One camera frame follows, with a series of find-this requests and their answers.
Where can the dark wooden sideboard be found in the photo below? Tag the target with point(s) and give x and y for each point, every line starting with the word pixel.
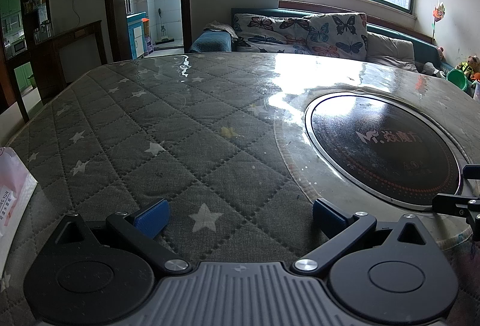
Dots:
pixel 48 60

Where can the blue cabinet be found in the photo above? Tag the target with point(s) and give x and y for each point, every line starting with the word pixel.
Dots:
pixel 137 33

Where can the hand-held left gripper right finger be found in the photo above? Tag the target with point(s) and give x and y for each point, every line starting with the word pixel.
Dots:
pixel 324 213

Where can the microwave oven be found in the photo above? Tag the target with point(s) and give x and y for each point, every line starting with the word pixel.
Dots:
pixel 18 47

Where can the colourful pinwheel toy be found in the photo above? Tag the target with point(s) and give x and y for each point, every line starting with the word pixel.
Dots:
pixel 438 11

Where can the teal sofa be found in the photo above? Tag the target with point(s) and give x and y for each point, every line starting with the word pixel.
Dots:
pixel 423 45

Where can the long butterfly print cushion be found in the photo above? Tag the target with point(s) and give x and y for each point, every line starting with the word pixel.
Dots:
pixel 270 30

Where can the square butterfly print cushion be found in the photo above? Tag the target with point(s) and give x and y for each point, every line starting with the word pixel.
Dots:
pixel 337 33

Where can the beige cushion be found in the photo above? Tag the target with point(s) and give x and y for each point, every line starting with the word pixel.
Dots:
pixel 390 48

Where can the grey plush toy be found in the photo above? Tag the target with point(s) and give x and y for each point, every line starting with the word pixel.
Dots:
pixel 433 70

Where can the beige crumpled cloth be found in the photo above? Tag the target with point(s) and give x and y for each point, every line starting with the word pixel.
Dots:
pixel 221 28

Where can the floor mop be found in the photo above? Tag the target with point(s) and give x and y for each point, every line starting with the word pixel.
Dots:
pixel 165 42

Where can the round black glass hotplate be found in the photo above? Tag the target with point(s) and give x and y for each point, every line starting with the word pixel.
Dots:
pixel 375 161

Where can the purple plastic stool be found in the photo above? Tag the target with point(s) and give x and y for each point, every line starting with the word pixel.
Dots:
pixel 149 46

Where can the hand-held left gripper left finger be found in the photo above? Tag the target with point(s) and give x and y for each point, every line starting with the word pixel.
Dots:
pixel 152 216

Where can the brown plush toy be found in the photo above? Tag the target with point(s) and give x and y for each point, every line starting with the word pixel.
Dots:
pixel 470 65

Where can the blue towel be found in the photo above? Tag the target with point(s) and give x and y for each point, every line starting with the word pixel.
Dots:
pixel 210 43

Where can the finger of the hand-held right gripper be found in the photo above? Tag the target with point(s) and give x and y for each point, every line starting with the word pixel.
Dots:
pixel 450 203
pixel 470 172

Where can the clear plastic storage box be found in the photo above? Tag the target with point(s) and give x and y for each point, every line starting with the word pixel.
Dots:
pixel 476 90

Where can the green plastic bucket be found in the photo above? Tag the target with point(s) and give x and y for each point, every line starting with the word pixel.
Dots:
pixel 455 78

